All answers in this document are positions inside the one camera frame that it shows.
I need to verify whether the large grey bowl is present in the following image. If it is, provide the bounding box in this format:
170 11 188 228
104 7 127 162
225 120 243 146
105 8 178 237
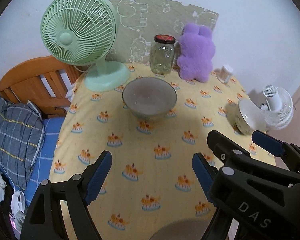
150 219 210 240

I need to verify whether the white plastic bag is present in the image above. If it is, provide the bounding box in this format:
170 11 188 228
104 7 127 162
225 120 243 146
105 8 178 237
11 191 27 228

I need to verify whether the small white floral bowl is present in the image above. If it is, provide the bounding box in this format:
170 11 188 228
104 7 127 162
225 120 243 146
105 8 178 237
235 99 266 135

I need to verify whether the blue checked bed sheet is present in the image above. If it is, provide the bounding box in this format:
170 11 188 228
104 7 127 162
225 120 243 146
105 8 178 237
24 117 64 207

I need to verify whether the white floor fan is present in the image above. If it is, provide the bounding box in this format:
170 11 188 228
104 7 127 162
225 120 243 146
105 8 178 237
260 85 294 131

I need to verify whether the yellow patterned tablecloth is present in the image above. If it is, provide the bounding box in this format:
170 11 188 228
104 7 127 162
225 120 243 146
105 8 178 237
50 71 275 239

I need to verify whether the cotton swab container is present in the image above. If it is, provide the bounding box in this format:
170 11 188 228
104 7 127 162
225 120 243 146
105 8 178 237
217 64 233 84

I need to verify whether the grey plaid pillow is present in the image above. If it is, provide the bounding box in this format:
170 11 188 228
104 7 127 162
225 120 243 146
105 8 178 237
0 98 45 191

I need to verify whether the grey bowl floral outside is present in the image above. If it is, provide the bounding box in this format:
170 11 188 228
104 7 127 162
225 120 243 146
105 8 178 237
122 77 177 119

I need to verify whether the purple plush toy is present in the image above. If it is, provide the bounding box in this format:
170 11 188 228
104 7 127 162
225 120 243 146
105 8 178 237
177 23 216 83

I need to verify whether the glass jar red lid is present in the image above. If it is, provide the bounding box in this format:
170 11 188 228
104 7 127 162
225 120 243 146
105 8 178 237
150 34 175 75

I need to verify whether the orange wooden bed headboard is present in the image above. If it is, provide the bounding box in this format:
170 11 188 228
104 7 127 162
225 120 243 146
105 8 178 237
0 56 82 118

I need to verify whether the green desk fan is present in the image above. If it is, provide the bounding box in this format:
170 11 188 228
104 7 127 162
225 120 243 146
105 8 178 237
40 0 130 92

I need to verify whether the green patterned wall cloth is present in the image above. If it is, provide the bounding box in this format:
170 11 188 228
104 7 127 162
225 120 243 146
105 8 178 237
107 0 219 64

